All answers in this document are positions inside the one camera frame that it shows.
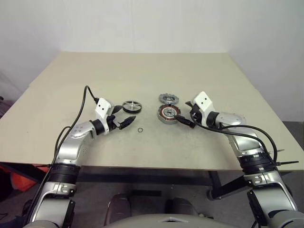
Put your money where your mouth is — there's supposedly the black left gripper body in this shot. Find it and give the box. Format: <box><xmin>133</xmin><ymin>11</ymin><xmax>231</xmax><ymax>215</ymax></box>
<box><xmin>107</xmin><ymin>113</ymin><xmax>122</xmax><ymax>130</ymax></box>

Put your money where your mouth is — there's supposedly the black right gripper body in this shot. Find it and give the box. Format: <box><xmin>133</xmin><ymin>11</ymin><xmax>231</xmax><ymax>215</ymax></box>
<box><xmin>190</xmin><ymin>104</ymin><xmax>202</xmax><ymax>123</ymax></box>

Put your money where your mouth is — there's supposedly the motor stator with copper windings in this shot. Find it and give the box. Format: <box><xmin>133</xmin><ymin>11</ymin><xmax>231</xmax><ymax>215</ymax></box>
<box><xmin>157</xmin><ymin>104</ymin><xmax>182</xmax><ymax>124</ymax></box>

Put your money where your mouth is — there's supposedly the grey toothed motor cover plate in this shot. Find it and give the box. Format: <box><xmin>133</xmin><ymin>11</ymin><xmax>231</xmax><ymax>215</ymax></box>
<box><xmin>158</xmin><ymin>93</ymin><xmax>179</xmax><ymax>105</ymax></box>

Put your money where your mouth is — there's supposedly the dark rounded shape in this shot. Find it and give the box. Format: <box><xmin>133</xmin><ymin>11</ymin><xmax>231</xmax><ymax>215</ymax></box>
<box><xmin>105</xmin><ymin>193</ymin><xmax>133</xmax><ymax>225</ymax></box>

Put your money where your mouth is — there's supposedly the grey robot torso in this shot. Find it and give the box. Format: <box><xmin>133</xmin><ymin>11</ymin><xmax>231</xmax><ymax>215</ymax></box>
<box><xmin>103</xmin><ymin>213</ymin><xmax>214</xmax><ymax>228</ymax></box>

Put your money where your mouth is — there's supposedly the orange object under table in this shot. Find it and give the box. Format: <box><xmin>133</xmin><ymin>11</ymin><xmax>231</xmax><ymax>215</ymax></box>
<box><xmin>0</xmin><ymin>165</ymin><xmax>48</xmax><ymax>192</ymax></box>

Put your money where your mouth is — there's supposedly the dark shoe on floor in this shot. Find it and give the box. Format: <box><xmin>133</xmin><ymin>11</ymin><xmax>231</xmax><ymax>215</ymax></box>
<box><xmin>22</xmin><ymin>199</ymin><xmax>36</xmax><ymax>215</ymax></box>

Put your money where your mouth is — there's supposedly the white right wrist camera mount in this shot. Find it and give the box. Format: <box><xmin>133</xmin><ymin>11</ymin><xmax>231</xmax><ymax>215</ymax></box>
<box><xmin>192</xmin><ymin>91</ymin><xmax>213</xmax><ymax>126</ymax></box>

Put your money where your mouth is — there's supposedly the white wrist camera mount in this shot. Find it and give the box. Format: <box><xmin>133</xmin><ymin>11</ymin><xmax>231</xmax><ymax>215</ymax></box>
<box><xmin>192</xmin><ymin>91</ymin><xmax>213</xmax><ymax>126</ymax></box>
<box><xmin>95</xmin><ymin>97</ymin><xmax>114</xmax><ymax>135</ymax></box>

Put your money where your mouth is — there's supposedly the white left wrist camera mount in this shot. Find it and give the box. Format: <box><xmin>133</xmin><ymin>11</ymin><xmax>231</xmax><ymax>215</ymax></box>
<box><xmin>95</xmin><ymin>97</ymin><xmax>114</xmax><ymax>135</ymax></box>

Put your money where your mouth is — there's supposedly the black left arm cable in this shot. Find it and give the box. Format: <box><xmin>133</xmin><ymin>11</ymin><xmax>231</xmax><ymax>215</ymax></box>
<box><xmin>22</xmin><ymin>85</ymin><xmax>101</xmax><ymax>225</ymax></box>

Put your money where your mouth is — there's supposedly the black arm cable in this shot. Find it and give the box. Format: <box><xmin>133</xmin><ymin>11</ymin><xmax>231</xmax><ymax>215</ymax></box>
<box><xmin>22</xmin><ymin>85</ymin><xmax>101</xmax><ymax>225</ymax></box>
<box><xmin>191</xmin><ymin>115</ymin><xmax>279</xmax><ymax>167</ymax></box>

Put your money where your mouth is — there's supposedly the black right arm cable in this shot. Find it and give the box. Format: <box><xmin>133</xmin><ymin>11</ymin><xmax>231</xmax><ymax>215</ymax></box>
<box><xmin>191</xmin><ymin>115</ymin><xmax>279</xmax><ymax>167</ymax></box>

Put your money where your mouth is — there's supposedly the black table frame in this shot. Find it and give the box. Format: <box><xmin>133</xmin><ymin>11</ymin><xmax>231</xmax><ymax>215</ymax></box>
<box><xmin>0</xmin><ymin>161</ymin><xmax>248</xmax><ymax>200</ymax></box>

